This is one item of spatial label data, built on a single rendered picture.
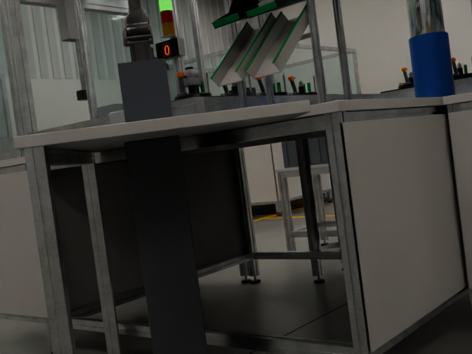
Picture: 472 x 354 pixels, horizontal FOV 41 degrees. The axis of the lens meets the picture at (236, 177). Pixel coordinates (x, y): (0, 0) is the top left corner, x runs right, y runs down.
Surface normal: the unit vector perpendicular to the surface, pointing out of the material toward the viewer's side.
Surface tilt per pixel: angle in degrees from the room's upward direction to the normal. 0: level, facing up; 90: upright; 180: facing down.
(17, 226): 90
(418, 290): 90
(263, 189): 90
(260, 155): 90
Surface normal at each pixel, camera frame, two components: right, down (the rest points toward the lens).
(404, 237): 0.77, -0.08
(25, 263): -0.62, 0.11
